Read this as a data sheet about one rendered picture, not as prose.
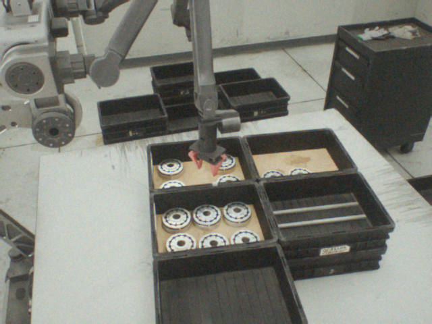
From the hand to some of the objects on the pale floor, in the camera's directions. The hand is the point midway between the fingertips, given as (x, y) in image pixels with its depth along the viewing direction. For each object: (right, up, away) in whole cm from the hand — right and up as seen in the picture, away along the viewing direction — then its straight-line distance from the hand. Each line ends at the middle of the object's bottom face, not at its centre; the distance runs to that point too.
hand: (207, 170), depth 143 cm
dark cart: (+120, +16, +194) cm, 228 cm away
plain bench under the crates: (+16, -83, +67) cm, 108 cm away
